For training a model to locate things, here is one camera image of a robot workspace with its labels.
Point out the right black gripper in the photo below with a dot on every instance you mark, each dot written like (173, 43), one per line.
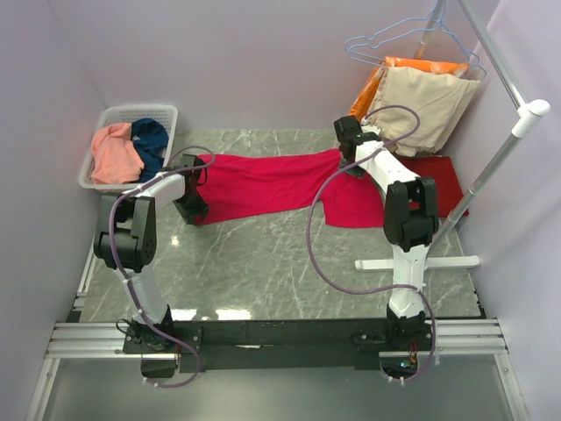
(356, 171)

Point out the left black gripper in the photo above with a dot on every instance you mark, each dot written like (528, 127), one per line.
(190, 215)

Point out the pink red t shirt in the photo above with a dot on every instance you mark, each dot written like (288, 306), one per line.
(240, 187)

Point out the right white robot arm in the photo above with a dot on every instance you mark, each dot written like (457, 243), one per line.
(410, 221)

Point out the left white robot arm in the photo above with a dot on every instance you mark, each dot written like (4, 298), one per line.
(126, 241)

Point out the dark blue t shirt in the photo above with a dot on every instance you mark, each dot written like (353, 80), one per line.
(149, 139)

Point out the salmon pink t shirt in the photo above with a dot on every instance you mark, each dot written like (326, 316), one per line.
(115, 158)

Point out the beige hanging garment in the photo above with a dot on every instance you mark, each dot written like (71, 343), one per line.
(406, 95)

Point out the white plastic laundry basket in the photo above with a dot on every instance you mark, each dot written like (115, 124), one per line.
(167, 115)

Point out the folded dark red t shirt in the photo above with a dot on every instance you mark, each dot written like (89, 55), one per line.
(441, 170)

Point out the black base beam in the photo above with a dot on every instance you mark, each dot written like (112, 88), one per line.
(262, 344)

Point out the metal clothes rack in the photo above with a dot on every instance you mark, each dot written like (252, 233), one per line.
(514, 222)

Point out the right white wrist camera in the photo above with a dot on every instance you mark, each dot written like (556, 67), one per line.
(371, 129)

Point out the blue wire hanger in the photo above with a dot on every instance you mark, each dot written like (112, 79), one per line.
(427, 38)

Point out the aluminium rail frame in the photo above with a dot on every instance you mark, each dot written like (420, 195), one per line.
(102, 340)

